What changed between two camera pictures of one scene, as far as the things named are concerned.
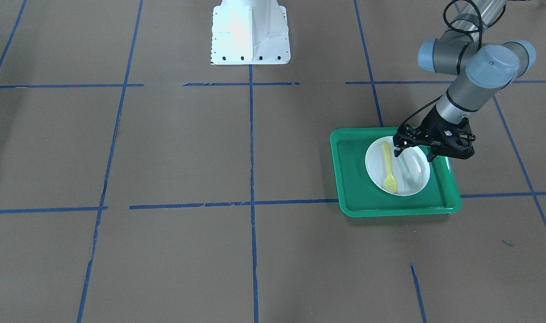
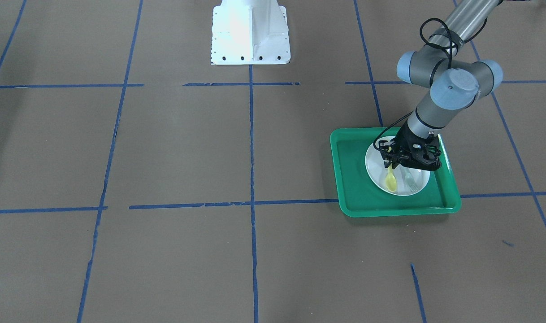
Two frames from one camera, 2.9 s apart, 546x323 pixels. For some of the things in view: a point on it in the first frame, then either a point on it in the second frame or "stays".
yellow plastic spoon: x=390 y=182 stays
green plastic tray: x=358 y=197 stays
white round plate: x=415 y=158 stays
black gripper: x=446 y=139 -> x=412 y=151
